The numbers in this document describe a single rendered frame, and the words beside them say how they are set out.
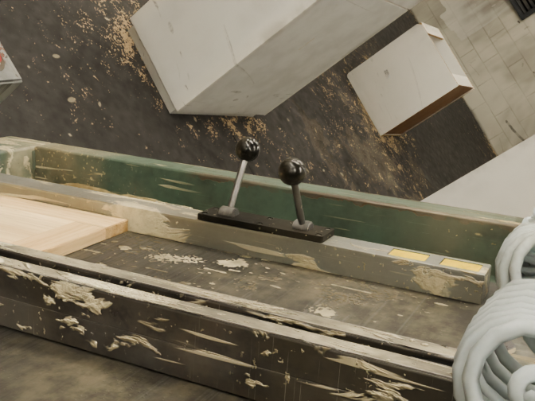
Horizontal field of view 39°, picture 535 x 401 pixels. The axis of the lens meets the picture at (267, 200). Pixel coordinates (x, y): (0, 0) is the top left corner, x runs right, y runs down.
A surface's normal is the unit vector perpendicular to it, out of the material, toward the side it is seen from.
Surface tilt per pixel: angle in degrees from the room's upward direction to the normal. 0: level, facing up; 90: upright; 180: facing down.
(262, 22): 90
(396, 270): 90
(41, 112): 0
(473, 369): 80
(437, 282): 90
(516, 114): 90
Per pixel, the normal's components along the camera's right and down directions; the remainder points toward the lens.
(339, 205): -0.43, 0.19
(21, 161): 0.90, 0.15
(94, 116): 0.73, -0.48
